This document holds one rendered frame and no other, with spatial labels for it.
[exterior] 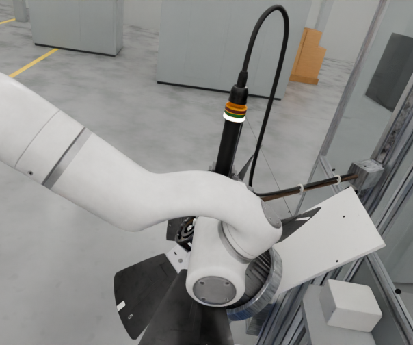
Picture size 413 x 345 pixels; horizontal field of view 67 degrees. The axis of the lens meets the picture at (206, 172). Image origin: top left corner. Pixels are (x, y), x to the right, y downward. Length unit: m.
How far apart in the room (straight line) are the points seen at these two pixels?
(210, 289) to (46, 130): 0.29
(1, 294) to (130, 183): 2.07
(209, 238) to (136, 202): 0.13
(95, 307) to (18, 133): 1.92
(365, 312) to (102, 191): 1.08
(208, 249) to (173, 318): 0.37
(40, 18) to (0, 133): 7.85
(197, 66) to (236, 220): 5.89
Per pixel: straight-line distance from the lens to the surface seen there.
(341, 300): 1.28
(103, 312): 2.22
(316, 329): 1.30
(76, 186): 0.40
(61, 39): 8.16
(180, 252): 0.99
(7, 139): 0.40
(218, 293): 0.46
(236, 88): 0.61
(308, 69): 8.91
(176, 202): 0.40
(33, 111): 0.40
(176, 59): 6.21
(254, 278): 0.96
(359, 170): 1.16
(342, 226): 1.00
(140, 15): 12.86
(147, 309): 1.04
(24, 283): 2.45
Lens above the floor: 1.84
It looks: 31 degrees down
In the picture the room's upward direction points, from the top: 11 degrees clockwise
